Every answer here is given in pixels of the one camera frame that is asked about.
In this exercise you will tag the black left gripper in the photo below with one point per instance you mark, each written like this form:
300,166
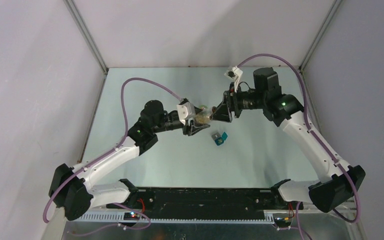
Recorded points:
193,128

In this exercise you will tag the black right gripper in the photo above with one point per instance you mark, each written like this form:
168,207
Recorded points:
230,100

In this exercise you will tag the clear pill bottle gold lid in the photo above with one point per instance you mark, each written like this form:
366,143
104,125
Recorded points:
203,117

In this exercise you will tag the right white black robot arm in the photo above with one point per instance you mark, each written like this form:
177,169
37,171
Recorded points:
337,181

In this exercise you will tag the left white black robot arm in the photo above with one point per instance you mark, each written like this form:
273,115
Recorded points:
76,190

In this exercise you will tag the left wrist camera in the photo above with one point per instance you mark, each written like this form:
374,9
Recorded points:
185,110

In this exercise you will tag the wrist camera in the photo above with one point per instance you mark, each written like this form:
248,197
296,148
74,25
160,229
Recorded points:
234,74
185,110

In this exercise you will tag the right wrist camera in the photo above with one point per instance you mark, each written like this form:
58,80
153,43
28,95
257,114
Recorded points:
234,74

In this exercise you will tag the aluminium frame post right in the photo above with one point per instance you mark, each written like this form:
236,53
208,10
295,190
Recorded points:
331,14

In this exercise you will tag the aluminium frame post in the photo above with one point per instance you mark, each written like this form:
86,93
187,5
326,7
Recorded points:
86,34
331,14

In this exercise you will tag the aluminium frame post left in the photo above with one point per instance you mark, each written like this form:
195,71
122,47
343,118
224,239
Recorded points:
86,34

